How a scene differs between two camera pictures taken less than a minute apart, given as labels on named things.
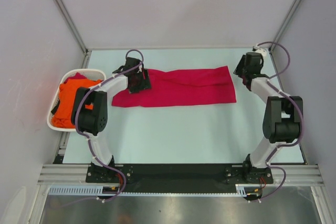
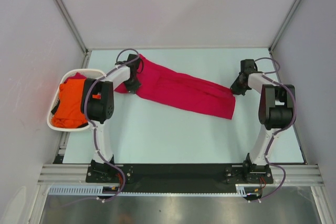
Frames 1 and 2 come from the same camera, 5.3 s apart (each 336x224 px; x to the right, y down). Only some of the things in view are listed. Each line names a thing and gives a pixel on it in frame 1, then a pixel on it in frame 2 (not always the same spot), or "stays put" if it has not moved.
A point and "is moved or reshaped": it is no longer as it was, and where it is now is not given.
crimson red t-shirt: x=199 y=85 is moved or reshaped
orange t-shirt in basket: x=62 y=117 stays put
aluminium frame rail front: x=302 y=174 stays put
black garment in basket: x=53 y=110 stays put
